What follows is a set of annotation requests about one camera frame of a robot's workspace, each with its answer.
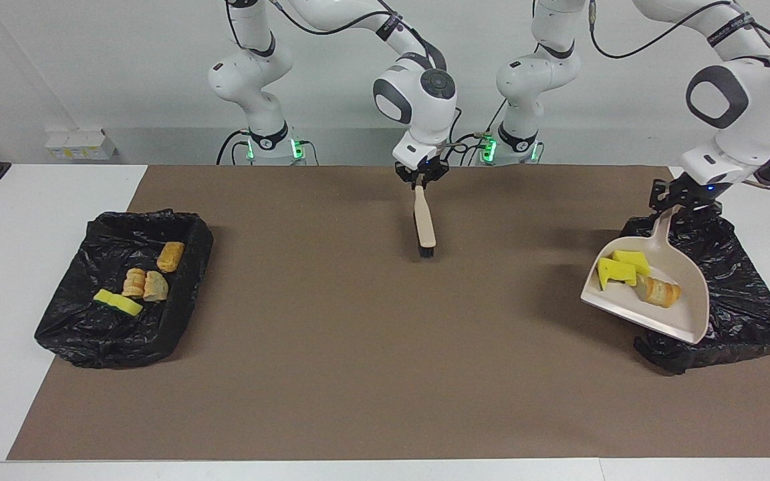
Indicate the notched yellow sponge piece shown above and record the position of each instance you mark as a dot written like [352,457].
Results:
[633,259]

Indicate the beige plastic dustpan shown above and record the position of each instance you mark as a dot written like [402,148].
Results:
[682,317]

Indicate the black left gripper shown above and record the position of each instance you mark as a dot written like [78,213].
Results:
[692,192]

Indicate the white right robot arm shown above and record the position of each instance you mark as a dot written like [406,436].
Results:
[418,100]

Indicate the brown oval bread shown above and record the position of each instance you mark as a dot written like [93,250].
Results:
[170,256]

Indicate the brown table mat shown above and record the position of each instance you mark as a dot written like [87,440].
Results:
[224,414]

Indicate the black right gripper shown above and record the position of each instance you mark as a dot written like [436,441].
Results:
[423,167]

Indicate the large yellow sponge piece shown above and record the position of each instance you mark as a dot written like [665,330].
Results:
[121,304]

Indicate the sliced bread roll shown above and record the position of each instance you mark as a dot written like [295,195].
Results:
[134,282]

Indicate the small yellow sponge piece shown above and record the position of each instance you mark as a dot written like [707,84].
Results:
[612,274]

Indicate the striped croissant bread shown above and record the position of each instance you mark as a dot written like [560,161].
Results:
[660,292]

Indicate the small white box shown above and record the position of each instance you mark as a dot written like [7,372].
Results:
[81,143]

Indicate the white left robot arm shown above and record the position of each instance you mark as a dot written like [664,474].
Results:
[759,100]

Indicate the beige brush black bristles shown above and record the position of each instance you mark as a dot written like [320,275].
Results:
[425,224]

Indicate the black bag lined pink bin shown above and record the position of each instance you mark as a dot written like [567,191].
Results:
[746,300]

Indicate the pale torn bread chunk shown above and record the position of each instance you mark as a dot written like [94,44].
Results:
[156,287]

